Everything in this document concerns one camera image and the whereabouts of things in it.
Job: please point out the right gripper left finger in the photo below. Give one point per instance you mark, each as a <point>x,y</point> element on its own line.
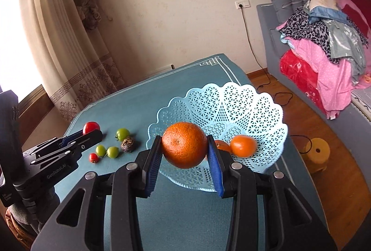
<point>78,222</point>

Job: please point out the patterned beige curtain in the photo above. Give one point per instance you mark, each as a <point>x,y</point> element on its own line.
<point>72,58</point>

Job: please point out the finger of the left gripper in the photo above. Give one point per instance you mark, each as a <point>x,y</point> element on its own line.
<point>52,145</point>
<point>75,148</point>

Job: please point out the pile of clothes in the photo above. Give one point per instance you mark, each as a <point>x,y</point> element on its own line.
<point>321,34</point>

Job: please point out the dark wrinkled passion fruit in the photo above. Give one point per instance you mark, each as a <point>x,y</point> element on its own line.
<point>128,144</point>

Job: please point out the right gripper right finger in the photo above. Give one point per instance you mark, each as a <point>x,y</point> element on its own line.
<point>266,208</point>

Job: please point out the mandarin orange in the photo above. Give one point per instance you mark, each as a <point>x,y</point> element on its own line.
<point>243,146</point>
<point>221,145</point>
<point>184,145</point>

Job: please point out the yellow round stool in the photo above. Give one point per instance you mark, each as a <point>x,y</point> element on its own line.
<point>316,155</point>

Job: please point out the grey sofa bed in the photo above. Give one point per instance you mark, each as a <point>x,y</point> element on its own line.
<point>351,125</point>

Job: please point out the light blue lattice basket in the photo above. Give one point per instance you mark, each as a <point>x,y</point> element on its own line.
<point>225,112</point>

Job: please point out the white wall socket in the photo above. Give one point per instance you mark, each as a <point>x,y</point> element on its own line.
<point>241,4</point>

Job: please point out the brown window frame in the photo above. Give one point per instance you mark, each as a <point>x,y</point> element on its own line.
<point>32,109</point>

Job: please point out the large red tomato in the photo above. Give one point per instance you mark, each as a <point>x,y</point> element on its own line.
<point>90,126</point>

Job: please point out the small red tomato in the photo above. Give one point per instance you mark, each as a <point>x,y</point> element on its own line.
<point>93,158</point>

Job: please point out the green tomato with stem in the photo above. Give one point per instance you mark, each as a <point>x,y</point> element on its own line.
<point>122,134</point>

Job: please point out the small green tomato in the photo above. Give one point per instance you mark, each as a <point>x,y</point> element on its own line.
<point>100,150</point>

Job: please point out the green tomato smooth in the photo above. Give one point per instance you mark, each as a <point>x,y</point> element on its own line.
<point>112,152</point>

